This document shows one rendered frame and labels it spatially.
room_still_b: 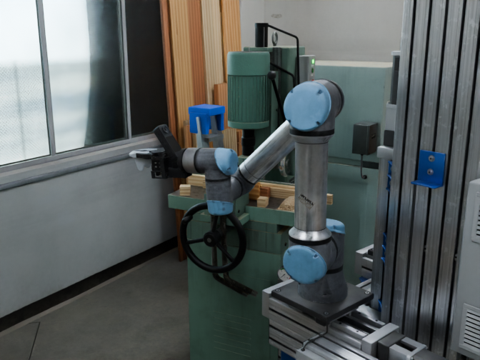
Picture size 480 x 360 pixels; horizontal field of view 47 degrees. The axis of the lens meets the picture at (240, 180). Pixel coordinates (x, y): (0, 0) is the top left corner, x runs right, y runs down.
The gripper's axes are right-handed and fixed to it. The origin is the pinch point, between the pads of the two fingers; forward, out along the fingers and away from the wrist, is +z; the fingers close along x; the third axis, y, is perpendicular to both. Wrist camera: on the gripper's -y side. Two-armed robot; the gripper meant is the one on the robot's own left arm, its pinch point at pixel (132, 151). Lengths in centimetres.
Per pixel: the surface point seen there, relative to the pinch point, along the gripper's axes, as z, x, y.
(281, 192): -17, 72, 34
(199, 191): 19, 65, 34
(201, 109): 59, 138, 8
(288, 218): -26, 57, 40
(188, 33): 97, 195, -35
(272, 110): -10, 84, 1
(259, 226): -13, 56, 44
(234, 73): -3, 66, -17
